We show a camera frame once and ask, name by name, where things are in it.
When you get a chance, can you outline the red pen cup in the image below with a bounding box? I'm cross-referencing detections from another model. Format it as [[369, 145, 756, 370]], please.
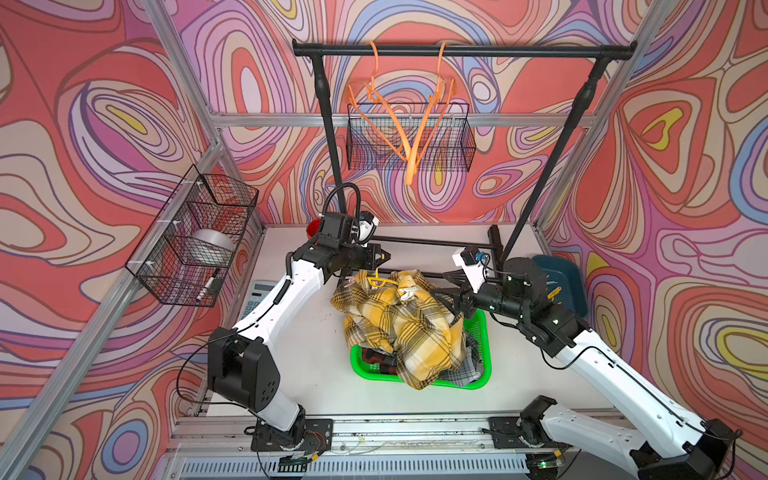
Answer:
[[306, 219, 322, 238]]

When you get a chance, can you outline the grey plaid shirt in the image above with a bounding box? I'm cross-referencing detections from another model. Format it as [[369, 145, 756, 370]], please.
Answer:
[[353, 332, 485, 388]]

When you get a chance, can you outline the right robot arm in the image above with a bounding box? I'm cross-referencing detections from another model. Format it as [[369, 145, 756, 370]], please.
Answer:
[[438, 247, 741, 479]]

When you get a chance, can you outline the yellow plaid shirt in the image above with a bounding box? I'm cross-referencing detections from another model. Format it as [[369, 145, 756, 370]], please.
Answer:
[[331, 270, 465, 390]]

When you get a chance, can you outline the green plastic basket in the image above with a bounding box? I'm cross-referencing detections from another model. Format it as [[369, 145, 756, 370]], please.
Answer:
[[349, 310, 492, 391]]

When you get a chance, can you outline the black clothes rack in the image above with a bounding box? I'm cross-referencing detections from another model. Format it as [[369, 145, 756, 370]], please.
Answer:
[[292, 40, 638, 268]]

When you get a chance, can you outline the small wire basket on rack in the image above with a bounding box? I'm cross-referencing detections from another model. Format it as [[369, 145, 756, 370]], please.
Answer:
[[346, 101, 477, 171]]

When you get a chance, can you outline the grey calculator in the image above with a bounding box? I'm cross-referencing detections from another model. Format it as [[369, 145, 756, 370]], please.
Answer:
[[240, 280, 276, 320]]

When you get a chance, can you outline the grey tape roll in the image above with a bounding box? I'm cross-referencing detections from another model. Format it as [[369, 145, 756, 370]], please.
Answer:
[[183, 229, 235, 268]]

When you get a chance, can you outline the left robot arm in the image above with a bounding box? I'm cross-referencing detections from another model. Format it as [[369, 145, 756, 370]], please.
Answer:
[[207, 211, 389, 432]]

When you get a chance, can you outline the black wire basket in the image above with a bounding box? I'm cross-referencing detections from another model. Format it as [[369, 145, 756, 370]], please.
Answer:
[[125, 166, 259, 308]]

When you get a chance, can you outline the orange hanger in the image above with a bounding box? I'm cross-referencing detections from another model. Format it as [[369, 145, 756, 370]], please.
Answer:
[[405, 42, 456, 186], [347, 41, 417, 167]]

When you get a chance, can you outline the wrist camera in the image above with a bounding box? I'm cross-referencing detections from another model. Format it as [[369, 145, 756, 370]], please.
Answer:
[[352, 210, 379, 246], [452, 247, 490, 293]]

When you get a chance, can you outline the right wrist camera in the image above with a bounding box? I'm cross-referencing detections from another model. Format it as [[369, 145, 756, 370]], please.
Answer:
[[452, 247, 490, 293]]

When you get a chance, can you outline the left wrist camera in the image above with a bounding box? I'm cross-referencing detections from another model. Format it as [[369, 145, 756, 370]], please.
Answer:
[[352, 210, 379, 246]]

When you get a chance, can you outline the yellow hanger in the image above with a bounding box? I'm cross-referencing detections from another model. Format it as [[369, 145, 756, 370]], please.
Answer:
[[366, 269, 399, 288]]

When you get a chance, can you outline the dark teal tray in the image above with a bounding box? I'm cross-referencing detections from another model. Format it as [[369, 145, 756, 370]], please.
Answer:
[[533, 255, 590, 320]]

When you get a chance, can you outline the white marker in wire basket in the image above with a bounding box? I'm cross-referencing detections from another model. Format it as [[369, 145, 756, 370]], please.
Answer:
[[196, 268, 220, 303]]

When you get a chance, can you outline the yellow clothespin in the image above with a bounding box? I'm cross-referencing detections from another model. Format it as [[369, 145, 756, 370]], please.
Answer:
[[547, 286, 562, 302]]

